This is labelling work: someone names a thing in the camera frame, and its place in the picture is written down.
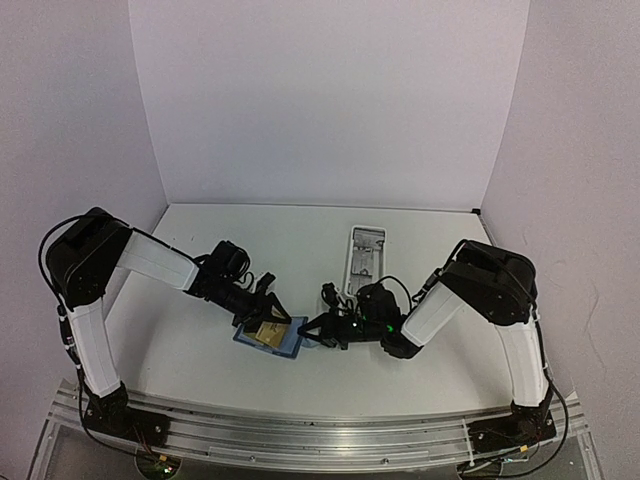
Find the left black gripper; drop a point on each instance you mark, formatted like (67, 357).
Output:
(259, 310)

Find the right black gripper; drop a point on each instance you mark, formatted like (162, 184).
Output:
(329, 330)

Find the gold credit card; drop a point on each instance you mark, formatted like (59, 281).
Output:
(271, 334)

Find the blue card holder wallet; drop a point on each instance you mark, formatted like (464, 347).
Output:
(291, 345)

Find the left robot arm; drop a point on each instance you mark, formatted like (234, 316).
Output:
(77, 259)

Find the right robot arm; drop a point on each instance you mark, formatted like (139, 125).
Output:
(497, 284)

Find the white plastic tray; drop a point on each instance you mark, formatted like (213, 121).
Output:
(366, 258)

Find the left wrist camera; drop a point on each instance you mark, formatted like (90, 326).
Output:
(264, 282)

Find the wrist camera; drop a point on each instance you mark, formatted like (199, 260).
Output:
(331, 297)
(264, 282)

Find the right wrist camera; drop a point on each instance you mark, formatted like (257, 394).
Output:
(331, 297)

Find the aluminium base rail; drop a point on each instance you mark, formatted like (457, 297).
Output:
(300, 443)

